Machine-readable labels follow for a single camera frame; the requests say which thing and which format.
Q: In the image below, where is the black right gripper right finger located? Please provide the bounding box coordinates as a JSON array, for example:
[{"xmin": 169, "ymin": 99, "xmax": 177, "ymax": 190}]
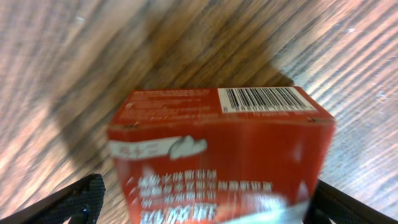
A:
[{"xmin": 303, "ymin": 180, "xmax": 397, "ymax": 224}]

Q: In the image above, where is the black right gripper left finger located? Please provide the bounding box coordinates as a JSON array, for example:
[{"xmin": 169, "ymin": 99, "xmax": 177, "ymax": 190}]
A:
[{"xmin": 1, "ymin": 174, "xmax": 106, "ymax": 224}]

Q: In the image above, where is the red medicine box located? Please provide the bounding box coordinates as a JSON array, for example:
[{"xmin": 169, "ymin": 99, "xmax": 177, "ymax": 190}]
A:
[{"xmin": 107, "ymin": 86, "xmax": 336, "ymax": 223}]

